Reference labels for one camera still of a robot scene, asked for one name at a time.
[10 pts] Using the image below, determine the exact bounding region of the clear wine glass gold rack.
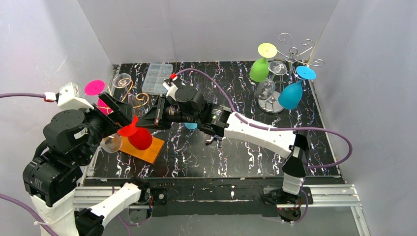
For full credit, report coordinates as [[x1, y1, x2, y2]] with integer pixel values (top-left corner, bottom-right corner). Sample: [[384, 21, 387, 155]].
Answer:
[[112, 73, 149, 117]]

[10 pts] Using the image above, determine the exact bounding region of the light blue wine glass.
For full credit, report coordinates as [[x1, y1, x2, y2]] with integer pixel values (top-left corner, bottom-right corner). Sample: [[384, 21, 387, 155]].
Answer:
[[184, 122, 198, 130]]

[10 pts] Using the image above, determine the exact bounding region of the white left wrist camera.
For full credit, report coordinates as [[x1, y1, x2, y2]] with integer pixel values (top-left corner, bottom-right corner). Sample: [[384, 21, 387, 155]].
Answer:
[[44, 82, 93, 111]]

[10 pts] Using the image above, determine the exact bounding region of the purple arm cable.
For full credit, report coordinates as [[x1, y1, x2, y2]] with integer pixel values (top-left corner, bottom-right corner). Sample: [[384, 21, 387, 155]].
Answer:
[[0, 92, 134, 236], [176, 68, 354, 224]]

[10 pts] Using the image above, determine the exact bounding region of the orange wooden rack base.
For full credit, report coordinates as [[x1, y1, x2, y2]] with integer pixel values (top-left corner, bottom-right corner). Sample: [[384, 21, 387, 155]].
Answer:
[[119, 135, 166, 165]]

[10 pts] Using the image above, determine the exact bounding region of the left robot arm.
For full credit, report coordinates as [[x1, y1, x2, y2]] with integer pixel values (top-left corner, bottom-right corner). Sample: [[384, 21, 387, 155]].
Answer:
[[23, 92, 149, 236]]

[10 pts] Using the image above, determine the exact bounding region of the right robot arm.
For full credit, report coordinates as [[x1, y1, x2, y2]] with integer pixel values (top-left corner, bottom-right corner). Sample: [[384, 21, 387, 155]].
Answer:
[[136, 86, 311, 205]]

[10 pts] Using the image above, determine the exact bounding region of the blue wine glass silver rack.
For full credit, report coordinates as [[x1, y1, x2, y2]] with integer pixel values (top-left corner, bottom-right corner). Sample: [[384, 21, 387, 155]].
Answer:
[[278, 66, 316, 110]]

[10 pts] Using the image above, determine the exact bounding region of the pink wine glass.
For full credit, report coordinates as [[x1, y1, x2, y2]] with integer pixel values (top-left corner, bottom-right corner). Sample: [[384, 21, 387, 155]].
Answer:
[[84, 80, 113, 115]]

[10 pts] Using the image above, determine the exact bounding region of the red wine glass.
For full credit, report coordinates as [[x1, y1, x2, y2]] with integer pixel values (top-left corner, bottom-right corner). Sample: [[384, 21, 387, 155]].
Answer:
[[117, 115, 153, 150]]

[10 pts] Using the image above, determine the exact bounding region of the gold wire glass rack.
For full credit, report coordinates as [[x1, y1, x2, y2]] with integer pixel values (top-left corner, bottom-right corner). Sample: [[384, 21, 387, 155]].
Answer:
[[113, 78, 149, 115]]

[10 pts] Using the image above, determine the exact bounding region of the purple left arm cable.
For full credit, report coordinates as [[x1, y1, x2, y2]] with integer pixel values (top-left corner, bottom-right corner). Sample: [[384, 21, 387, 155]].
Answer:
[[0, 92, 134, 236]]

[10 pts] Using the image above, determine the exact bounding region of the aluminium front rail frame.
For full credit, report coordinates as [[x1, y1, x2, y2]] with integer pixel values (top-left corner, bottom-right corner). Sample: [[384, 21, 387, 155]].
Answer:
[[73, 177, 372, 236]]

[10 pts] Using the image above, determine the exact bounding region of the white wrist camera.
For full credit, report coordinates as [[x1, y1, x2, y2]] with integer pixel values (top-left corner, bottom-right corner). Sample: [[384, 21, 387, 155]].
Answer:
[[44, 82, 93, 111], [163, 73, 178, 100]]

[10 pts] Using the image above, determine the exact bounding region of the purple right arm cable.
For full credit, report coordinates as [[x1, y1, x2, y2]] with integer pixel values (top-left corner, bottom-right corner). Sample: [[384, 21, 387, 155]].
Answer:
[[176, 68, 354, 224]]

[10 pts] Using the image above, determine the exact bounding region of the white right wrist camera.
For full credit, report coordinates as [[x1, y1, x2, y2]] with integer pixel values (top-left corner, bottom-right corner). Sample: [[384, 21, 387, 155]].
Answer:
[[163, 73, 178, 100]]

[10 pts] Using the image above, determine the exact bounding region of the silver wire glass rack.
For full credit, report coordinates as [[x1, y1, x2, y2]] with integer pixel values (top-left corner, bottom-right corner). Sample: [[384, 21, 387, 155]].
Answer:
[[277, 32, 325, 75]]

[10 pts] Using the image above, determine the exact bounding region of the green wine glass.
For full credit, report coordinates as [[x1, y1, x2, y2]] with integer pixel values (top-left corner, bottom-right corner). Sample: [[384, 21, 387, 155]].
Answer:
[[249, 43, 277, 82]]

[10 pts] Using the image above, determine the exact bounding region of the clear plastic screw box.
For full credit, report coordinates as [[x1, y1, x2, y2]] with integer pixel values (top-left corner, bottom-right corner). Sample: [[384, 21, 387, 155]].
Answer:
[[142, 63, 173, 95]]

